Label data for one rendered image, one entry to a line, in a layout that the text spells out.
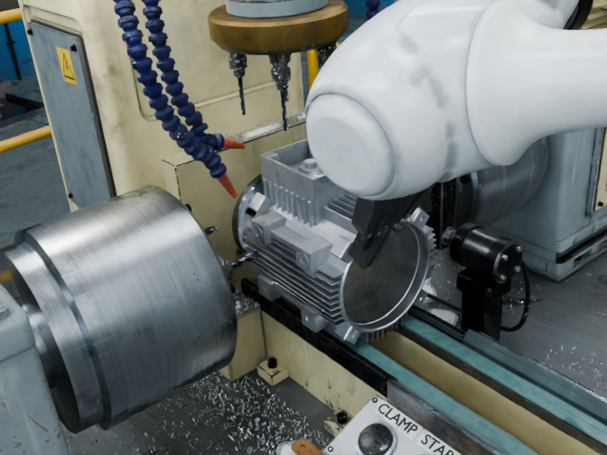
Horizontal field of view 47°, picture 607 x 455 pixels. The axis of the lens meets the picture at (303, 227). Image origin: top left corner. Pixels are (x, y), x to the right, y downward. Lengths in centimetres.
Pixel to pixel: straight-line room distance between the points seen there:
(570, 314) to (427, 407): 47
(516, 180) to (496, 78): 72
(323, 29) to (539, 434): 55
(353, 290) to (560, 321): 38
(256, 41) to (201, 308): 32
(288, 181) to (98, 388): 36
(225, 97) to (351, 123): 74
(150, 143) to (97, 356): 43
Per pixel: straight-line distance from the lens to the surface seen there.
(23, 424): 74
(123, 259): 77
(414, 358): 101
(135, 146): 108
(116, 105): 105
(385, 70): 42
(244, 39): 87
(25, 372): 71
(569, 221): 130
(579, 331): 122
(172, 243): 79
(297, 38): 86
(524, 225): 132
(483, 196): 108
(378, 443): 61
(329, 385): 101
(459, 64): 43
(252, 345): 109
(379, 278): 102
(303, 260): 88
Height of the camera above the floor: 151
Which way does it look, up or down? 28 degrees down
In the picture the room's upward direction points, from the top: 4 degrees counter-clockwise
